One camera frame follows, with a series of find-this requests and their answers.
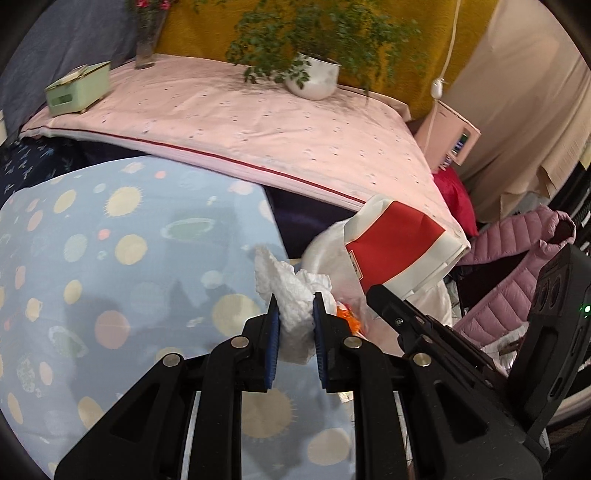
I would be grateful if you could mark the glass vase with flowers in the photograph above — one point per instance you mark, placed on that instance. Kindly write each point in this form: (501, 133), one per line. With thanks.
(148, 41)

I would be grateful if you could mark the yellow blanket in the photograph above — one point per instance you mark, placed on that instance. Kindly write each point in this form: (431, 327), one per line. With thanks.
(207, 32)

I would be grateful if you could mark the potted plant in white pot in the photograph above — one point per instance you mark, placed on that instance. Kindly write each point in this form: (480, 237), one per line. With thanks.
(314, 78)

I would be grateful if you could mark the white plastic bag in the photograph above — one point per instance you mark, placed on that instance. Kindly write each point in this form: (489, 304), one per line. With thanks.
(323, 254)

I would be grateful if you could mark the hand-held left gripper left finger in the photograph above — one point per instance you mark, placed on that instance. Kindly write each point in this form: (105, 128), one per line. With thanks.
(273, 348)

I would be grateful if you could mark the navy printed cloth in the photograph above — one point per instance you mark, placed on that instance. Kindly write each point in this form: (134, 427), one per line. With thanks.
(32, 161)

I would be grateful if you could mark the orange peel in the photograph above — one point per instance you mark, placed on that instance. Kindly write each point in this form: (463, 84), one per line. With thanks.
(348, 318)

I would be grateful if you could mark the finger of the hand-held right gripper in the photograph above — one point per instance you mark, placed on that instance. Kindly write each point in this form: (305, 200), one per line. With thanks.
(415, 321)

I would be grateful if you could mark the light blue printed sheet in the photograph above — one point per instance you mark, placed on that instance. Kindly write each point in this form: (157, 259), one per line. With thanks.
(138, 258)

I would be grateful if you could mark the red and white bag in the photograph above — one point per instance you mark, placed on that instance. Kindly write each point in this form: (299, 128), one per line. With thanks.
(397, 235)

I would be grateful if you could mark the beige curtain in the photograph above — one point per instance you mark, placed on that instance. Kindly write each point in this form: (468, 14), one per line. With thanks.
(521, 115)

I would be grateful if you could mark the blue hanging blanket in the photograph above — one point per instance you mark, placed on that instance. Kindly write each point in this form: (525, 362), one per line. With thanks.
(55, 41)

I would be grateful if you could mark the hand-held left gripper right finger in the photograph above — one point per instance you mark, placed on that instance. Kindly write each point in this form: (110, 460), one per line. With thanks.
(319, 348)

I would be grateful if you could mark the red cloth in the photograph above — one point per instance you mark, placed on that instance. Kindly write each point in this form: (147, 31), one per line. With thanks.
(457, 198)

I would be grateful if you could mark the pink tablecloth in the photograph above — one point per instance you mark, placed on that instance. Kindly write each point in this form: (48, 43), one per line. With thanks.
(277, 129)

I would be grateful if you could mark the green tissue box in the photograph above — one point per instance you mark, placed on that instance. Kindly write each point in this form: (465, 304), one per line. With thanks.
(76, 90)

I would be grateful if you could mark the pink down jacket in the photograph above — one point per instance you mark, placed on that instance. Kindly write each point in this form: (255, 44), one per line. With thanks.
(503, 277)

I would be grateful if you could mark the white tissue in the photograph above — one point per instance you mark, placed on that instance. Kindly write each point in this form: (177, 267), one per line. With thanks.
(291, 300)

